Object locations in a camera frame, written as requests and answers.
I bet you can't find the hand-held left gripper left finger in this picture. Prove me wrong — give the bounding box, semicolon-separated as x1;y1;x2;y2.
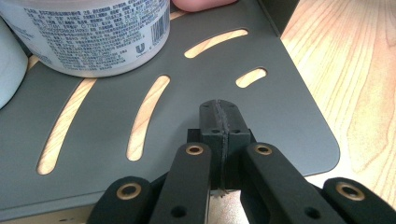
198;99;226;191

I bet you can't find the clear bottle with blue cap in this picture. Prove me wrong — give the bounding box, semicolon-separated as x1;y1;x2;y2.
0;18;30;110

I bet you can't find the pink bottle with blue pump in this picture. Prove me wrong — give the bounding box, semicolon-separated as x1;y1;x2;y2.
171;0;239;13

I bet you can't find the dark grey corner shelf rack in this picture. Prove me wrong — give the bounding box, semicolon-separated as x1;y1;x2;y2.
0;0;341;222

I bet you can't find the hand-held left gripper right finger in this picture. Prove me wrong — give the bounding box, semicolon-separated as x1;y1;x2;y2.
221;99;252;191

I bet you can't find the white jar with pink lid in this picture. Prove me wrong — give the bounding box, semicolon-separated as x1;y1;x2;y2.
0;0;172;78

